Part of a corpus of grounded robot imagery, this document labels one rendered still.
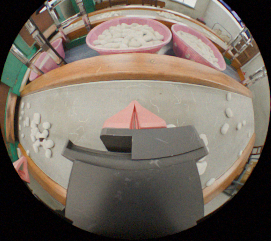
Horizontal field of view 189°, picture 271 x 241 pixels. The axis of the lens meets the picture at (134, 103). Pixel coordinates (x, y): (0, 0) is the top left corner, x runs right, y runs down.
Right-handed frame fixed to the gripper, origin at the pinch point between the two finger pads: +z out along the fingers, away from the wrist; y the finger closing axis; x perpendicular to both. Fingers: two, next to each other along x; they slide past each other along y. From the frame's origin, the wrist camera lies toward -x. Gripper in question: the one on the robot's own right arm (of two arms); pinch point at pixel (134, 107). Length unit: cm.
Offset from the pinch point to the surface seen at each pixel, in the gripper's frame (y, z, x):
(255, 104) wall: -451, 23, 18
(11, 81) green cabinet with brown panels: 76, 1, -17
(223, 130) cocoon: -22.5, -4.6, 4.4
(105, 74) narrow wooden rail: 5.0, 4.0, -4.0
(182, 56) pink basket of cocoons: -16.7, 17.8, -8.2
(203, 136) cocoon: -13.2, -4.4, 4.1
